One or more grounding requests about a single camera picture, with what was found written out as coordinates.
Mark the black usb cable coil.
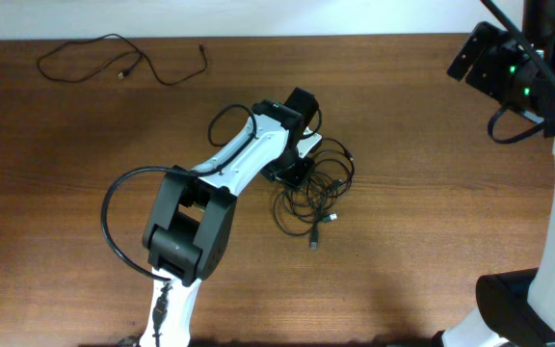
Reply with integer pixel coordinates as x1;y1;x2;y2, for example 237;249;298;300
272;137;357;252

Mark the thin black usb cable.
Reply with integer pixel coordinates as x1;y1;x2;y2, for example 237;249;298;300
36;33;209;88

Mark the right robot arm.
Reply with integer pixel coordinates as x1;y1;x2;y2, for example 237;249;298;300
432;0;555;346

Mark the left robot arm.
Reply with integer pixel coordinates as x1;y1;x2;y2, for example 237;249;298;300
139;88;322;346

